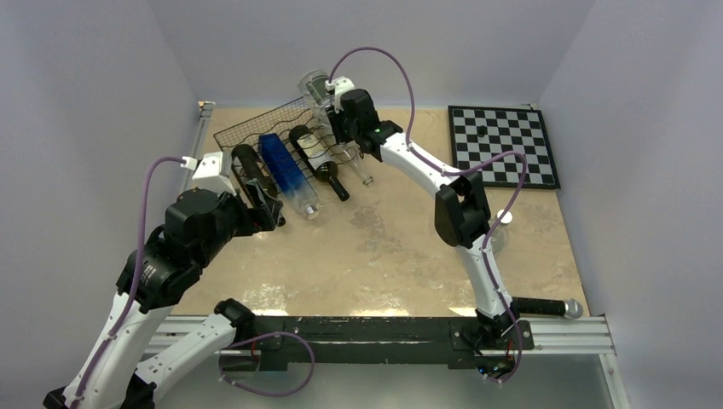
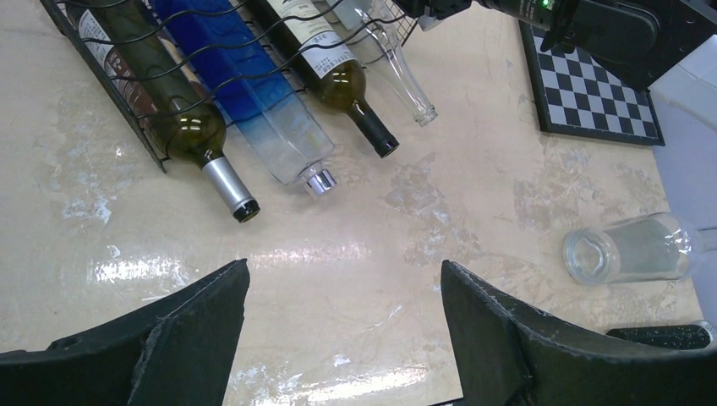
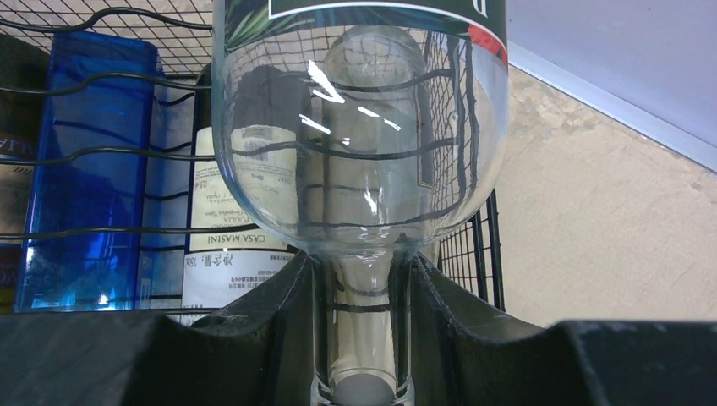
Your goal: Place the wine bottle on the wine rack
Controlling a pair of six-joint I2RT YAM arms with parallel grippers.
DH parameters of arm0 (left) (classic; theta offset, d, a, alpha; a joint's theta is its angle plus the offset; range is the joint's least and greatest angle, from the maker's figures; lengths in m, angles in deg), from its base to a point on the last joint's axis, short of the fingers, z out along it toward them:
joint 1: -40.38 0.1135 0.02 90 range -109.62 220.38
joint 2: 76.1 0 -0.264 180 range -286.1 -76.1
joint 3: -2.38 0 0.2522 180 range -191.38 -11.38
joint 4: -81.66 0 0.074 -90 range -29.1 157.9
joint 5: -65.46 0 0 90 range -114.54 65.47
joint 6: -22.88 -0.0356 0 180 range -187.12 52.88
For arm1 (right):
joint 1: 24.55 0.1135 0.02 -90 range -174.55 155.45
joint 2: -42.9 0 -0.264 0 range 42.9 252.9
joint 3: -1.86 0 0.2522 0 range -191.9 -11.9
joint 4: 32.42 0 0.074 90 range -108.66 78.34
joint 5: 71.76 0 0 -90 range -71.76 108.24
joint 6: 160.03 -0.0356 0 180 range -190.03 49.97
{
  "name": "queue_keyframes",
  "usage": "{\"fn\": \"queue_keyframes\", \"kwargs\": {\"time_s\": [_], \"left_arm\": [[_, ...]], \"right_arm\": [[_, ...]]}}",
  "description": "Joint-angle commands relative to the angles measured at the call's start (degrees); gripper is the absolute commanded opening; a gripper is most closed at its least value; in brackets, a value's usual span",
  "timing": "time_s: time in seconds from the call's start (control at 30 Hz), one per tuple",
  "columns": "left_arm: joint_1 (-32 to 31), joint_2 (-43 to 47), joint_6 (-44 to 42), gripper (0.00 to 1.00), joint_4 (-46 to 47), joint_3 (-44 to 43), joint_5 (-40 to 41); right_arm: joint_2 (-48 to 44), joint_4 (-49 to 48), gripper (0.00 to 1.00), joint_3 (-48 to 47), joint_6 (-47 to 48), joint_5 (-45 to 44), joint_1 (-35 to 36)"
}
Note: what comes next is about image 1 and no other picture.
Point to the clear glass bottle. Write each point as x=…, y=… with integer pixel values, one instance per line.
x=350, y=155

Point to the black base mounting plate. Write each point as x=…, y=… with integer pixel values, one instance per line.
x=454, y=342

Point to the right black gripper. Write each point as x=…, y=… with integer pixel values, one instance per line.
x=334, y=118

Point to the dark brown wine bottle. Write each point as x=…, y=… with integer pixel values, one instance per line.
x=318, y=159

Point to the green wine bottle gold label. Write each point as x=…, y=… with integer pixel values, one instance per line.
x=248, y=166

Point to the clear bottle white cap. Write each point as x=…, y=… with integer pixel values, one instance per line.
x=313, y=89
x=500, y=237

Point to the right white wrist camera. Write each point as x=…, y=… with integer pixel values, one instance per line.
x=337, y=87

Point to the black white chessboard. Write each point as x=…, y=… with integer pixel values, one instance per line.
x=509, y=129

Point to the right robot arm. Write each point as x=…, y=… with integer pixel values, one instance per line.
x=461, y=208

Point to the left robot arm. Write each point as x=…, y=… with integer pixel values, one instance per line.
x=166, y=264

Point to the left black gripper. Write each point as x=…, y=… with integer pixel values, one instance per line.
x=256, y=218

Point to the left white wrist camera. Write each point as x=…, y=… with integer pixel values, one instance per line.
x=213, y=173

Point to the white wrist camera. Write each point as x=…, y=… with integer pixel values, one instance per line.
x=337, y=87
x=213, y=173

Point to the black wire wine rack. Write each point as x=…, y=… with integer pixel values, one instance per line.
x=290, y=150

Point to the black silver microphone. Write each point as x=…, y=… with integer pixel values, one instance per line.
x=569, y=309

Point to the blue square glass bottle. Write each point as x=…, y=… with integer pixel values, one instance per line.
x=299, y=194

